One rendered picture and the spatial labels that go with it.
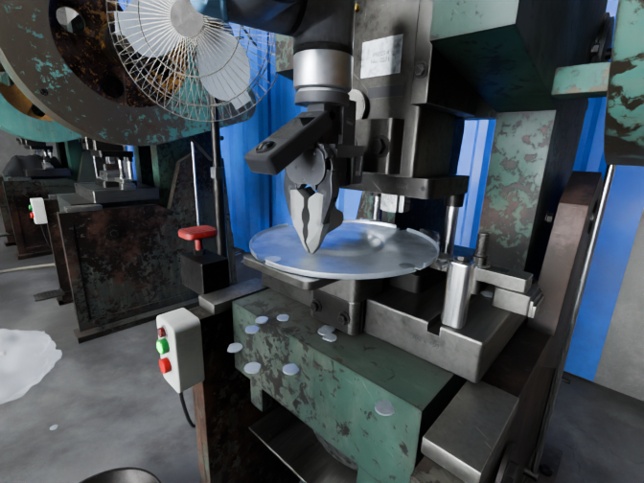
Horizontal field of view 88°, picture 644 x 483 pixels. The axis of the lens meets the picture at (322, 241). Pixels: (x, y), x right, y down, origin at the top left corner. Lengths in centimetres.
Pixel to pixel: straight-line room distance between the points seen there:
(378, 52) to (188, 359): 60
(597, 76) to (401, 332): 47
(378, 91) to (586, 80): 30
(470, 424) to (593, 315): 138
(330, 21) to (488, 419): 48
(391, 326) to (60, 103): 147
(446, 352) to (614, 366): 144
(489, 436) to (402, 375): 12
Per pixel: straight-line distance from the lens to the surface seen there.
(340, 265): 43
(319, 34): 45
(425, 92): 49
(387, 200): 62
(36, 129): 340
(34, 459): 148
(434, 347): 50
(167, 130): 177
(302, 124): 43
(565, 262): 81
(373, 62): 59
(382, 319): 53
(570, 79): 67
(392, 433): 49
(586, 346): 184
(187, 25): 125
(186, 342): 66
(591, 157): 165
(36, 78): 167
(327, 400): 54
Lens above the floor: 93
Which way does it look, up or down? 15 degrees down
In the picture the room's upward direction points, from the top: 2 degrees clockwise
